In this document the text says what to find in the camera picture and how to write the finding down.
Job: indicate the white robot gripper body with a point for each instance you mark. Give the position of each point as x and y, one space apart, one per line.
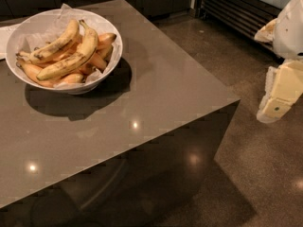
290 28

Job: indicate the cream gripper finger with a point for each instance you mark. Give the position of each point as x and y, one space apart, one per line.
266 33
283 87

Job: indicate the large front yellow banana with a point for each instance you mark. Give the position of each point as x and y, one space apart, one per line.
82 55

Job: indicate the orange banana right upper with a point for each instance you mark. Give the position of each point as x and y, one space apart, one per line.
106 39

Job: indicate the orange banana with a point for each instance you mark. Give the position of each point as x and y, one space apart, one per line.
106 39
99 61
32 70

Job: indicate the orange banana right lower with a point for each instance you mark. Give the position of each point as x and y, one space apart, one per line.
99 61

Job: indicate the upper yellow spotted banana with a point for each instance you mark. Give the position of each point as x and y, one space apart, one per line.
55 48

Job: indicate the orange banana lower left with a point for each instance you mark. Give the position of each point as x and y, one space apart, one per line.
32 70

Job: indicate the white ceramic bowl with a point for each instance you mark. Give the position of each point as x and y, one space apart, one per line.
104 22

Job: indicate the white paper on table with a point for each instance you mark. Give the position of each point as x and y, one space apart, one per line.
5 32

